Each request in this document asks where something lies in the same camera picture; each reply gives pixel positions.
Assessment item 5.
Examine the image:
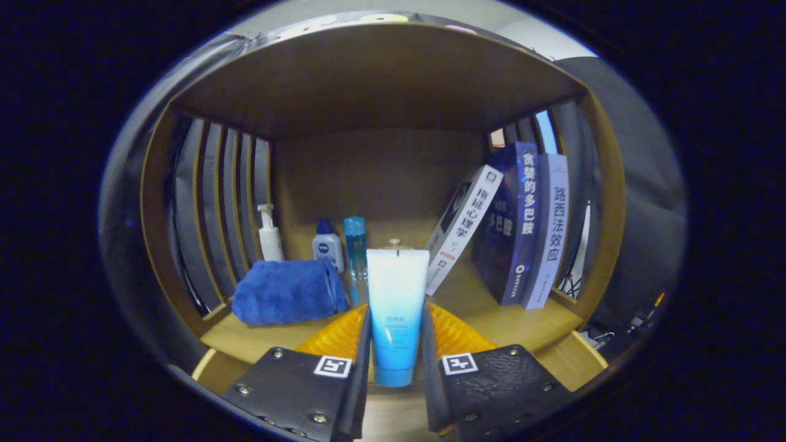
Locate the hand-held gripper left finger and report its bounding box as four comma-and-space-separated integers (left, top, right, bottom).
222, 304, 373, 442

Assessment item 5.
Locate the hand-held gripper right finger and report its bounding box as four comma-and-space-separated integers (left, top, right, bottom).
420, 301, 575, 442

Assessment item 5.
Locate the blue and white tube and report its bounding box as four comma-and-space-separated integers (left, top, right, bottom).
366, 248, 430, 388

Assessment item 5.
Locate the wooden countertop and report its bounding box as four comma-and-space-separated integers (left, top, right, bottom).
200, 242, 584, 369

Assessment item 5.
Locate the wooden cabinet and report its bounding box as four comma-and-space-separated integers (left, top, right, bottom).
140, 21, 627, 394

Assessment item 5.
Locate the blue folded towel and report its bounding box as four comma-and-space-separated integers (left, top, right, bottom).
232, 257, 349, 327

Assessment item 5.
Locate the clear blue bottle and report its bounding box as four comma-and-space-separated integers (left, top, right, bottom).
343, 216, 368, 306

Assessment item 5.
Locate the white bottle with blue cap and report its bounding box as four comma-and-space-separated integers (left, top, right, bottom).
312, 218, 346, 274

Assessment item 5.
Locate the white book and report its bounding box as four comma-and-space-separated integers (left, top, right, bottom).
424, 164, 504, 297

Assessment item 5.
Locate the black tripod stand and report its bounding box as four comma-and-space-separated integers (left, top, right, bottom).
556, 203, 590, 298

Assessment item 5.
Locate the white pump bottle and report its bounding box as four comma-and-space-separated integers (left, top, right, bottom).
257, 204, 285, 263

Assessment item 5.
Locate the dark blue book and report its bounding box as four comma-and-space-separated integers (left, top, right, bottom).
472, 142, 540, 306

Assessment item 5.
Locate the light purple book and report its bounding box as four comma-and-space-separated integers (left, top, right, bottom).
521, 153, 570, 311

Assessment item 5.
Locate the black equipment with orange clamp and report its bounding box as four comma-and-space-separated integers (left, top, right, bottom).
580, 292, 667, 357

